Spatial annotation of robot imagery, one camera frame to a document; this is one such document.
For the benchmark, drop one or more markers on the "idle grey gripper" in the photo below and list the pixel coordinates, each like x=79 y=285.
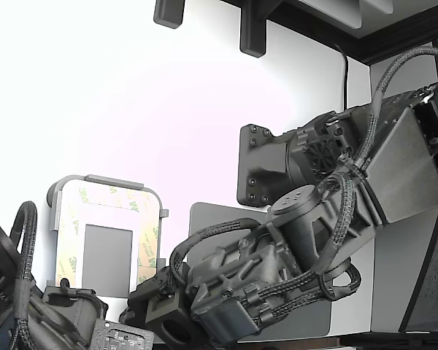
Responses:
x=76 y=310

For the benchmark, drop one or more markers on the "dark grey printed gripper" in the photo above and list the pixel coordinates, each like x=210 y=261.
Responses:
x=233 y=284

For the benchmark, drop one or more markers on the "idle dark grey robot arm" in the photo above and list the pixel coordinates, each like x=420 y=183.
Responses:
x=0 y=262

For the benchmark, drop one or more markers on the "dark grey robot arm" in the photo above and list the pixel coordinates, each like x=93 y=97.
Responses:
x=401 y=175

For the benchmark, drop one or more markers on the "white panel with grey window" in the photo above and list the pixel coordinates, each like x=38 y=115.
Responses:
x=107 y=217

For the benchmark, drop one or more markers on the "grey printed fixture with legs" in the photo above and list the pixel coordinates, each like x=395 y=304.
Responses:
x=113 y=180

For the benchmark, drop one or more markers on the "dark grey flat mat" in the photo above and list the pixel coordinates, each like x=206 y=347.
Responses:
x=306 y=321

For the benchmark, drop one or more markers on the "light grey panel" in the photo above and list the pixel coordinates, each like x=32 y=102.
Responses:
x=332 y=11
x=379 y=4

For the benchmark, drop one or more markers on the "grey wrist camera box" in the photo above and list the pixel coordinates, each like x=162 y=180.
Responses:
x=168 y=310

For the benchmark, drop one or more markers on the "tall dark grey bracket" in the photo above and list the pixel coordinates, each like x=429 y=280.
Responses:
x=253 y=29

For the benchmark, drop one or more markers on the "short dark grey bracket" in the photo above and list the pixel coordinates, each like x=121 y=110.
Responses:
x=169 y=12

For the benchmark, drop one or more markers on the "black frame beam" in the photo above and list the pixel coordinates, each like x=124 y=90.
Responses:
x=350 y=40

